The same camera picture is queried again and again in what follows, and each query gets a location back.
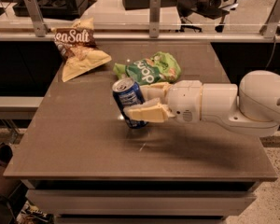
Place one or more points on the green snack bag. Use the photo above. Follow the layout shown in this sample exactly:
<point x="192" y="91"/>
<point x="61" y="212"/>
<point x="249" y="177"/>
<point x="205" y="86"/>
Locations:
<point x="161" y="67"/>

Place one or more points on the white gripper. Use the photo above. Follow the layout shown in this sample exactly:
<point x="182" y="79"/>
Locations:
<point x="185" y="101"/>

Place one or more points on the brown bin at left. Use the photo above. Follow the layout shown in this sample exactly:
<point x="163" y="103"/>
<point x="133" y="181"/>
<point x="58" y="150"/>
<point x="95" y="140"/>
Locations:
<point x="12" y="191"/>

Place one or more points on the blue pepsi can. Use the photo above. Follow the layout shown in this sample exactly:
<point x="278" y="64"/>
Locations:
<point x="126" y="92"/>

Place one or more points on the right metal bracket post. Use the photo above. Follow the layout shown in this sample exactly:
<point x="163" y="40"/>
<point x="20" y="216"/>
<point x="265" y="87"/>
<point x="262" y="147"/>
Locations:
<point x="268" y="29"/>

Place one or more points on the left metal bracket post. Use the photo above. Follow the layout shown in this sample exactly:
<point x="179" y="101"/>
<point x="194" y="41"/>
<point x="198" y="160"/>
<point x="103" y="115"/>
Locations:
<point x="35" y="14"/>

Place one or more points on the black box on counter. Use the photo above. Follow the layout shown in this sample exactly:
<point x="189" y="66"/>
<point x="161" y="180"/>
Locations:
<point x="64" y="9"/>

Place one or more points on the metal bracket post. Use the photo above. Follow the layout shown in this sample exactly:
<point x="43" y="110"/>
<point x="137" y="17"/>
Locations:
<point x="154" y="18"/>
<point x="268" y="29"/>
<point x="35" y="14"/>

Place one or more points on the sea salt chips bag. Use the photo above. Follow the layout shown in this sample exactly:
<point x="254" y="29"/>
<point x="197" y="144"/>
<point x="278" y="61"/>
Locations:
<point x="78" y="48"/>

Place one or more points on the middle metal bracket post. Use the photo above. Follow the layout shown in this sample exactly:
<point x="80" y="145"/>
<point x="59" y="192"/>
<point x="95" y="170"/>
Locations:
<point x="154" y="18"/>

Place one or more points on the black office chair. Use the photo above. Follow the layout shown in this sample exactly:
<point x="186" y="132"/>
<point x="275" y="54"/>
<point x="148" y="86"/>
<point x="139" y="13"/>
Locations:
<point x="205" y="6"/>

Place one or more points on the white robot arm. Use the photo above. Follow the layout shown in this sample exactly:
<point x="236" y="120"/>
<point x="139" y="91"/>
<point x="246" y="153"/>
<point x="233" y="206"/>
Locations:
<point x="251" y="107"/>

